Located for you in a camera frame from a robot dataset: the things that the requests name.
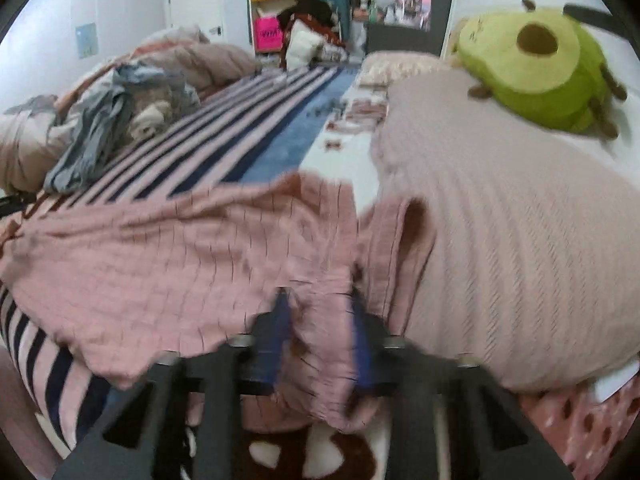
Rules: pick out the small wall poster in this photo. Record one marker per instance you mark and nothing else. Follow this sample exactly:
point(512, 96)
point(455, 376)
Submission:
point(86, 40)

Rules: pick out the white door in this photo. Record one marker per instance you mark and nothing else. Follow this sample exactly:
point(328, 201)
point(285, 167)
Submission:
point(195, 2)

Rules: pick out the pink dotted bedsheet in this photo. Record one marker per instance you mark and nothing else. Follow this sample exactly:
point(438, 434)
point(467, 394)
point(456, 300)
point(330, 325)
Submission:
point(585, 425)

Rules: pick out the striped plush blanket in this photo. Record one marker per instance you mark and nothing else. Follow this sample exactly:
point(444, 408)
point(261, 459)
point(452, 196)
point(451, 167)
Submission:
point(235, 135)

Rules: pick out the dark bookshelf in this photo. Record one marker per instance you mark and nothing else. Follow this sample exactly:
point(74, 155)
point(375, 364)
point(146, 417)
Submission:
point(442, 0)

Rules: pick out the pink and white duvet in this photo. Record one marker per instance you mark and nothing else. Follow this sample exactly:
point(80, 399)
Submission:
point(210, 62)

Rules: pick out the white puffer jacket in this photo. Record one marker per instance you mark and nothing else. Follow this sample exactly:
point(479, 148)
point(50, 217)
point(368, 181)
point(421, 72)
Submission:
point(302, 45)

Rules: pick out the pink plaid pants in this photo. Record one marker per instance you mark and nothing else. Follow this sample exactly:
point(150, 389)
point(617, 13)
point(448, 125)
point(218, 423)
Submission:
point(165, 265)

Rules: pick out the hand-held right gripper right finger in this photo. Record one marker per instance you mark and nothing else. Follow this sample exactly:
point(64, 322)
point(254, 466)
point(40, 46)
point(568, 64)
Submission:
point(361, 345)

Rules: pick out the pink storage box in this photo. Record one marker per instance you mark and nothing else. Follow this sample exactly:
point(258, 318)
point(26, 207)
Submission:
point(267, 35)

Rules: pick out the dark clothing pile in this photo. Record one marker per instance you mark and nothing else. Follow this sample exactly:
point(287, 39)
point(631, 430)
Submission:
point(315, 10)

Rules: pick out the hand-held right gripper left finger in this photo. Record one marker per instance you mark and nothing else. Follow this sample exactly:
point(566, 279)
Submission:
point(281, 332)

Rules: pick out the green avocado plush toy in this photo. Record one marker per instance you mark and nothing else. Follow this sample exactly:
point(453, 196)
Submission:
point(525, 70)

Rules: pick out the floral pillow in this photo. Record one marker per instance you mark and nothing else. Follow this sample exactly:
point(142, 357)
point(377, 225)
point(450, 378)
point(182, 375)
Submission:
point(400, 62)

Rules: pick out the pink ribbed pillow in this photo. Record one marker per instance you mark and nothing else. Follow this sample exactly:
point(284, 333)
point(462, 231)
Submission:
point(510, 240)

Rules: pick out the blue-grey garment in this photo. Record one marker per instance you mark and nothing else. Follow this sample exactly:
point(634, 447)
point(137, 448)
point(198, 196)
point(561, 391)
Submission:
point(100, 125)

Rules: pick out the beige garment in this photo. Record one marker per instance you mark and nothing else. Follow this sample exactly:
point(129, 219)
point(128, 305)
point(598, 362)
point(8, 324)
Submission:
point(147, 117)

